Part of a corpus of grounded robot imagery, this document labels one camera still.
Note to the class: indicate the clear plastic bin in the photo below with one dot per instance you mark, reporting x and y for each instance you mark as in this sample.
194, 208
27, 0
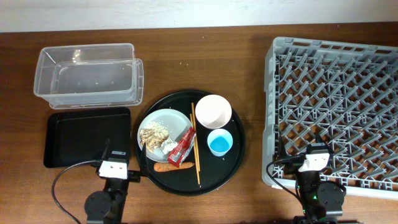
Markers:
89, 76

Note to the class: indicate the blue cup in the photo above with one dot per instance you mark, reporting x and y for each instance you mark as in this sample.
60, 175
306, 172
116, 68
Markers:
219, 141

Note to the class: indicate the wooden chopstick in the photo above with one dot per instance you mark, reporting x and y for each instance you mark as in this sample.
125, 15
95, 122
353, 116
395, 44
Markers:
195, 147
194, 122

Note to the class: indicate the grey dishwasher rack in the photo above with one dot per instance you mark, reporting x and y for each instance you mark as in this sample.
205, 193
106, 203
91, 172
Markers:
346, 93

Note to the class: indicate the black rectangular tray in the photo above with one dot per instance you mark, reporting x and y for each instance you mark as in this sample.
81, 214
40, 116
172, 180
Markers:
79, 136

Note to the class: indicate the grey plate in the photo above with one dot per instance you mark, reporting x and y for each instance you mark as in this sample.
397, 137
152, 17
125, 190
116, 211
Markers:
175, 122

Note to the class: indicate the red snack wrapper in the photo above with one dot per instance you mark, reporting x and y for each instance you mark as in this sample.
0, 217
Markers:
182, 150

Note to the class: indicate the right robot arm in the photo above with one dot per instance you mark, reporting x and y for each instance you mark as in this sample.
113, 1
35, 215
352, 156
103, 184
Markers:
322, 200

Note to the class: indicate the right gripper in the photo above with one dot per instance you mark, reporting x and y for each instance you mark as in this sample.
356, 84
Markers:
292, 165

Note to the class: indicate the foil wrapper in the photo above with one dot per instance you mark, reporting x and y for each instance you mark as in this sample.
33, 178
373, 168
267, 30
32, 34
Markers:
168, 145

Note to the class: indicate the food scraps and rice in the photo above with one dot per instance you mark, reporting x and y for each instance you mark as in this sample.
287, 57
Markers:
153, 135

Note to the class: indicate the orange carrot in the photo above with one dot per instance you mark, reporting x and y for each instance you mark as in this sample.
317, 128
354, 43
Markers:
167, 167

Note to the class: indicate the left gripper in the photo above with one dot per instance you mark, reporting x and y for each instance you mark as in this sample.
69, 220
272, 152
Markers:
134, 177

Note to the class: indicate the round black serving tray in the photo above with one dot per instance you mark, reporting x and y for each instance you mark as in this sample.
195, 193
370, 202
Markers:
214, 171

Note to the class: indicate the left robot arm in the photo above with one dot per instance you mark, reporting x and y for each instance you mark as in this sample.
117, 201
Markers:
107, 205

